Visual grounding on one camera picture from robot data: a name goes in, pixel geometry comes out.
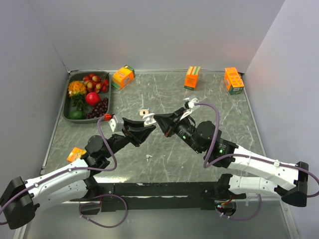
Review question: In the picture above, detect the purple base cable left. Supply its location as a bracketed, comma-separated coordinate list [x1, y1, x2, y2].
[78, 194, 129, 229]

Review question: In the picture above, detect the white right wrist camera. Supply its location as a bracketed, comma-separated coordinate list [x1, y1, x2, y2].
[180, 95, 200, 120]

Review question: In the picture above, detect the red apple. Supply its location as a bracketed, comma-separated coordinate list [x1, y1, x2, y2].
[85, 92, 101, 106]

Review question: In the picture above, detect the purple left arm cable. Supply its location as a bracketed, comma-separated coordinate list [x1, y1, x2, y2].
[0, 117, 118, 224]

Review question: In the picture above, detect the red yellow lychee bunch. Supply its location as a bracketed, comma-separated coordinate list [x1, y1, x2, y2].
[83, 72, 110, 94]

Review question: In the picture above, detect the white earbud charging case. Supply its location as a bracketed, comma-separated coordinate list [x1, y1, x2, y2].
[142, 113, 157, 126]

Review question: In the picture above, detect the orange yellow flower pineapple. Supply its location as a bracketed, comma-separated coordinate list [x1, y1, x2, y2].
[68, 81, 87, 111]

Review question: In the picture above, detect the orange box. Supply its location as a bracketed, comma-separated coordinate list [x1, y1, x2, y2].
[67, 147, 86, 162]
[224, 67, 244, 95]

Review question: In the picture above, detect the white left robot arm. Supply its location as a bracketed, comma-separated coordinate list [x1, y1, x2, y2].
[0, 115, 157, 230]

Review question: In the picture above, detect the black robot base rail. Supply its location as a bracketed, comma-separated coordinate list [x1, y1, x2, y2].
[73, 182, 246, 212]

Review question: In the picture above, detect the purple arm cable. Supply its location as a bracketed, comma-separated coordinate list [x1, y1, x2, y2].
[0, 117, 118, 224]
[194, 103, 319, 199]

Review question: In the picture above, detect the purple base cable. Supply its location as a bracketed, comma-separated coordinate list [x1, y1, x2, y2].
[78, 194, 129, 229]
[215, 194, 263, 222]

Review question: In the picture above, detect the orange sponge pack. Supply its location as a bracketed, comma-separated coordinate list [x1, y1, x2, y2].
[112, 65, 135, 91]
[184, 66, 201, 91]

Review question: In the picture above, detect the orange box back right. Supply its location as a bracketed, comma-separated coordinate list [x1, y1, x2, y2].
[224, 67, 244, 95]

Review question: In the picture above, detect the dark purple grape bunch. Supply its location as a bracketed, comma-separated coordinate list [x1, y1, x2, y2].
[86, 97, 109, 119]

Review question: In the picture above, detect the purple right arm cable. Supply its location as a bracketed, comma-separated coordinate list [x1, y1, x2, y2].
[194, 103, 319, 199]

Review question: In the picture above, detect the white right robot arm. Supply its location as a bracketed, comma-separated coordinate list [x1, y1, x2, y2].
[154, 113, 308, 207]

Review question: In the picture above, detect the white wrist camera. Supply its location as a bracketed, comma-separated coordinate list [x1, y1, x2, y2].
[104, 114, 124, 132]
[180, 95, 200, 120]

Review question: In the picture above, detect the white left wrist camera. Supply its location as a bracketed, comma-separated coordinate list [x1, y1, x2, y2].
[104, 114, 124, 132]

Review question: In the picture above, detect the orange box front left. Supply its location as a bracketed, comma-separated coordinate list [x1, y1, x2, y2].
[67, 147, 86, 162]

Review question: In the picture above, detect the green avocado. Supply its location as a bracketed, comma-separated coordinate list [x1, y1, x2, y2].
[68, 110, 86, 120]

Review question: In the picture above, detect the beige earbud charging case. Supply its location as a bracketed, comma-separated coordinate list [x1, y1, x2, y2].
[139, 109, 150, 117]

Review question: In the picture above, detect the orange sponge pack back left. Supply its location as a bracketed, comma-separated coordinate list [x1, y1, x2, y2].
[112, 65, 135, 91]

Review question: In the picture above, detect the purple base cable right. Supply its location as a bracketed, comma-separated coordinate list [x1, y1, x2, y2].
[215, 194, 263, 222]

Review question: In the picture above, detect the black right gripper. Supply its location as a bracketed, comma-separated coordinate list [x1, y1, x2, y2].
[153, 107, 203, 153]

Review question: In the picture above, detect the orange sponge pack back middle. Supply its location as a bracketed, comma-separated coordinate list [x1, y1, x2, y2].
[184, 66, 201, 91]

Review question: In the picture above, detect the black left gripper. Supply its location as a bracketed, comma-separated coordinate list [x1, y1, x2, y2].
[104, 117, 156, 158]

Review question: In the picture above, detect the dark grey fruit tray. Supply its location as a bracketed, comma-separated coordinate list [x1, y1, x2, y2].
[63, 71, 112, 123]

